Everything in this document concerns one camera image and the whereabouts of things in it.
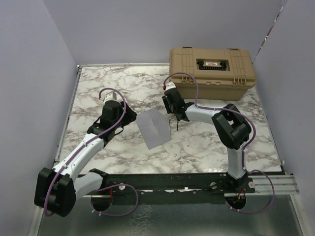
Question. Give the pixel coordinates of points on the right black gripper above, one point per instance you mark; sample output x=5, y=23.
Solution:
x=166, y=104

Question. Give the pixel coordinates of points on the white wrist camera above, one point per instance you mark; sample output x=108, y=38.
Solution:
x=108, y=97
x=168, y=86

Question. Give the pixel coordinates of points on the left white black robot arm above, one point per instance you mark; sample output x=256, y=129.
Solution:
x=58, y=188

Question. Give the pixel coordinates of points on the aluminium extrusion frame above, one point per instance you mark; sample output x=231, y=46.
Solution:
x=263, y=183

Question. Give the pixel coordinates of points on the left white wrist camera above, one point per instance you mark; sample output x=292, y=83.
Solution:
x=108, y=97

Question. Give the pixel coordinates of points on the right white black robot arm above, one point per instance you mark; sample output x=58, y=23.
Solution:
x=235, y=130

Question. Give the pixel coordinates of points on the grey envelope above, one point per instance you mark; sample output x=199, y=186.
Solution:
x=154, y=128

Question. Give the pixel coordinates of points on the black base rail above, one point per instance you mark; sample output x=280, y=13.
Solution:
x=167, y=189

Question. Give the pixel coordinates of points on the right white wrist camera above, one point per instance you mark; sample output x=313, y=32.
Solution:
x=168, y=86

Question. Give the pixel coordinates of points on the tan plastic tool case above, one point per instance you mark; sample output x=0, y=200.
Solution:
x=211, y=73

